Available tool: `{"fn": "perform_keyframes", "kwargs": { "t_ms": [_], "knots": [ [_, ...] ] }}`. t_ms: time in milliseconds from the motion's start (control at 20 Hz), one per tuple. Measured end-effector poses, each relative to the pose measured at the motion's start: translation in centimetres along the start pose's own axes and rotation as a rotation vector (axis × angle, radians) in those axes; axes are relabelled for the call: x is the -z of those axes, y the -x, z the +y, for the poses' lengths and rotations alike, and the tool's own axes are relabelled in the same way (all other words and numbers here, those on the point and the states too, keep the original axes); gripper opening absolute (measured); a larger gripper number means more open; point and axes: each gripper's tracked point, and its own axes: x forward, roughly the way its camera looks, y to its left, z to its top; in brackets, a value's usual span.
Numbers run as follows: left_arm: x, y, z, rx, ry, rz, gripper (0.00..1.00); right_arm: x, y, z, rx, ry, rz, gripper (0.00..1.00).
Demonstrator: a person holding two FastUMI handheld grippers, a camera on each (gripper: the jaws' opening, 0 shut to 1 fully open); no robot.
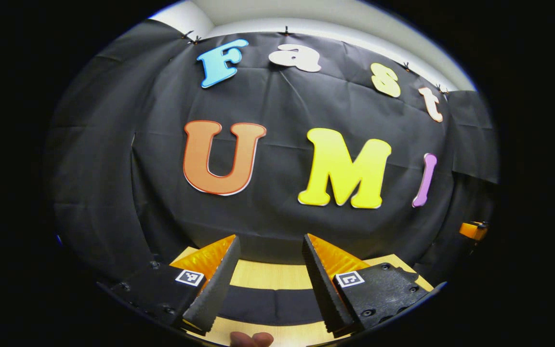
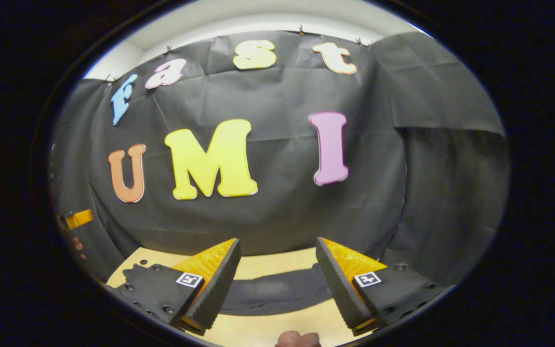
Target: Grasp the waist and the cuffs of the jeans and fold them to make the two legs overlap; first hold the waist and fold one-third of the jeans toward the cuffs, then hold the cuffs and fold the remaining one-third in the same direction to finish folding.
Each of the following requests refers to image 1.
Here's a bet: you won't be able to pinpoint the black backdrop cloth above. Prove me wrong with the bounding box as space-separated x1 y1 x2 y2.
46 19 501 285

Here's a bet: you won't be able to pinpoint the dark grey jeans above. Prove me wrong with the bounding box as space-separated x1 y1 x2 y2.
217 286 327 326

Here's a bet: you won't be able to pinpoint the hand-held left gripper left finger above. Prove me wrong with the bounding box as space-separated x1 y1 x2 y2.
110 234 242 336

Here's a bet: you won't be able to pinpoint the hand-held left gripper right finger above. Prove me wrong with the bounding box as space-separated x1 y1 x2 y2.
302 233 436 337

